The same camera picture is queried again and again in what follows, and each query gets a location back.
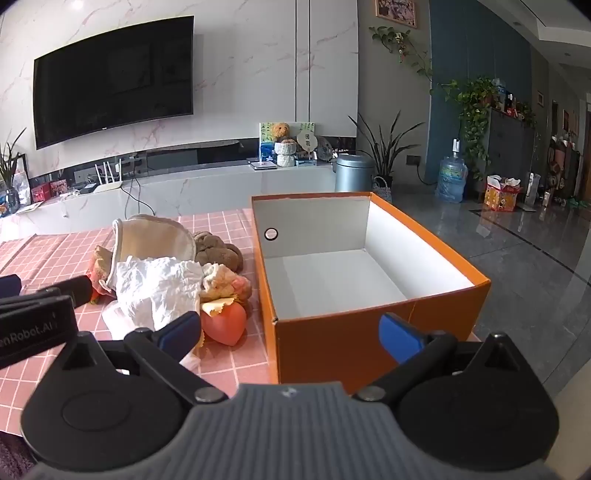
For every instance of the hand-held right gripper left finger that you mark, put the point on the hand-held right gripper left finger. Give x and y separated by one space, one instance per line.
180 330

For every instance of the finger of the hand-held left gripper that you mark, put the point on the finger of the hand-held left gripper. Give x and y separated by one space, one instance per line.
9 286
76 290

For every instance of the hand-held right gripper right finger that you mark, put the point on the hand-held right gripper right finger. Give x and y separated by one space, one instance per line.
397 339

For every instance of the yellow zigzag-edged cloth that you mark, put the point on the yellow zigzag-edged cloth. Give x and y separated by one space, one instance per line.
217 306

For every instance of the orange peach squishy toy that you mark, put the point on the orange peach squishy toy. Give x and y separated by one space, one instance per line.
224 325

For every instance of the white cloth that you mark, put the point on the white cloth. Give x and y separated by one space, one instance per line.
152 286

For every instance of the pastel fluffy plush toy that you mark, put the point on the pastel fluffy plush toy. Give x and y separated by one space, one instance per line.
220 280

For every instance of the orange cardboard box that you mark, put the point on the orange cardboard box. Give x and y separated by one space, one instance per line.
332 346

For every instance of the brown plush toy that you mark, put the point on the brown plush toy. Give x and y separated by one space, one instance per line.
217 251

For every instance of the pink checked tablecloth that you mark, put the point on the pink checked tablecloth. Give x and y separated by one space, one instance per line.
46 258

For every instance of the orange knitted ball toy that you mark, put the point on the orange knitted ball toy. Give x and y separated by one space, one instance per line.
243 290

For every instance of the blue snack bag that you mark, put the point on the blue snack bag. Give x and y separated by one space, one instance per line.
4 207

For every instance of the white papers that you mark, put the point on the white papers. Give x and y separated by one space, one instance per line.
30 207

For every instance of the red gift box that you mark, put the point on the red gift box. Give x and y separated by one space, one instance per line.
39 191
59 187

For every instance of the small black device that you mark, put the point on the small black device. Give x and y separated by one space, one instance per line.
87 188

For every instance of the white router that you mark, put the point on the white router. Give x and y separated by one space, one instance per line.
104 185

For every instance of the plant in glass vase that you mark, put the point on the plant in glass vase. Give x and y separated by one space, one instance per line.
9 175

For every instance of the white marble tv console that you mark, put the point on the white marble tv console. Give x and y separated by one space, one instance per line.
207 194

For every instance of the blue water bottle with pump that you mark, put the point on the blue water bottle with pump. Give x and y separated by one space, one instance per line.
452 177

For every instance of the blue-grey trash can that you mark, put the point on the blue-grey trash can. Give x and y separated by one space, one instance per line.
353 173

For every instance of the red gift bag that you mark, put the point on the red gift bag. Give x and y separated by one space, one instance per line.
501 196

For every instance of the silver flat device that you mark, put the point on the silver flat device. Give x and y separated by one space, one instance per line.
262 164

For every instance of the long-leaf potted plant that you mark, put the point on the long-leaf potted plant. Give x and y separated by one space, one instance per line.
383 147

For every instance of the blue green painted board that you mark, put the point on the blue green painted board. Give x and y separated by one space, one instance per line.
267 147

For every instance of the decorative plate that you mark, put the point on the decorative plate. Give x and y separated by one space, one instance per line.
324 148

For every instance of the dark grey cabinet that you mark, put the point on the dark grey cabinet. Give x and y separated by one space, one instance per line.
508 152

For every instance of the white paddle sign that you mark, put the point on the white paddle sign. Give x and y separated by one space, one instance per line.
306 138

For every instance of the small brown teddy bear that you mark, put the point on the small brown teddy bear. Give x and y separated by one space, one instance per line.
279 131

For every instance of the pothos plant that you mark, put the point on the pothos plant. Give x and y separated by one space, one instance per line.
475 106

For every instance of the hanging vine plant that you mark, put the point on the hanging vine plant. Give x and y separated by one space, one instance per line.
397 41

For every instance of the black picture frame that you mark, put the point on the black picture frame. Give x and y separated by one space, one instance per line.
22 182

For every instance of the black wall television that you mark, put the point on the black wall television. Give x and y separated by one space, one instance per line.
113 83

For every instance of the framed wall picture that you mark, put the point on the framed wall picture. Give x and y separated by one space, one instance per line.
396 11

